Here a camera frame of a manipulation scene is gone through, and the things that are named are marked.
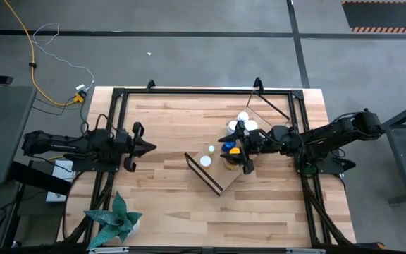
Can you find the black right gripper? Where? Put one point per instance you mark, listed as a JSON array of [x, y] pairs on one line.
[[263, 141]]

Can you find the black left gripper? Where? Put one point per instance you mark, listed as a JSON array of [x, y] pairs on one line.
[[125, 146]]

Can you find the amber bottle with yellow cap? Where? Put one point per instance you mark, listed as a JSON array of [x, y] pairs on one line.
[[235, 150]]

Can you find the pale green vial white cap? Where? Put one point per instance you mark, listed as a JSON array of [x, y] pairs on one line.
[[211, 149]]

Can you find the large white bottle maroon label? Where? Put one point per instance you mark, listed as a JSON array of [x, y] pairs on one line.
[[251, 125]]

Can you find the wide orange vial white cap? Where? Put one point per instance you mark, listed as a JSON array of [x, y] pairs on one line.
[[205, 161]]

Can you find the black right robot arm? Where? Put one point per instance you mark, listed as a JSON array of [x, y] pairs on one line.
[[330, 135]]

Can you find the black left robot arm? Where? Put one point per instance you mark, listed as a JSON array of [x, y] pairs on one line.
[[65, 143]]

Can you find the green leafy plant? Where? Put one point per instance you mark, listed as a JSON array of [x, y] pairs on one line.
[[116, 220]]

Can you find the yellow power plug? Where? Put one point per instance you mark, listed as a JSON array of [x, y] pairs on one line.
[[79, 97]]

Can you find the white plant pot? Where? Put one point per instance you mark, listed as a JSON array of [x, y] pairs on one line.
[[136, 227]]

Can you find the white power adapter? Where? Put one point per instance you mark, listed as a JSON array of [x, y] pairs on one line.
[[81, 87]]

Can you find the silver aluminium bar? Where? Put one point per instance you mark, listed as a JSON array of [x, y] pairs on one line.
[[305, 251], [108, 250]]

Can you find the black desk support beam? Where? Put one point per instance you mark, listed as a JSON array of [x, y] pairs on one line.
[[37, 178]]

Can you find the grey desk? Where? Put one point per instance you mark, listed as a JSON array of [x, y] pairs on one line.
[[2, 134]]

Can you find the black metal stand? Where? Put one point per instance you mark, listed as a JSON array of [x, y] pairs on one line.
[[405, 115]]

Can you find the black mat with striped edge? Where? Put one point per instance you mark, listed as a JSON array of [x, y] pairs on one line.
[[382, 16]]

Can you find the black metal table frame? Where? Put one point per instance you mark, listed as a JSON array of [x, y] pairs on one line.
[[206, 91]]

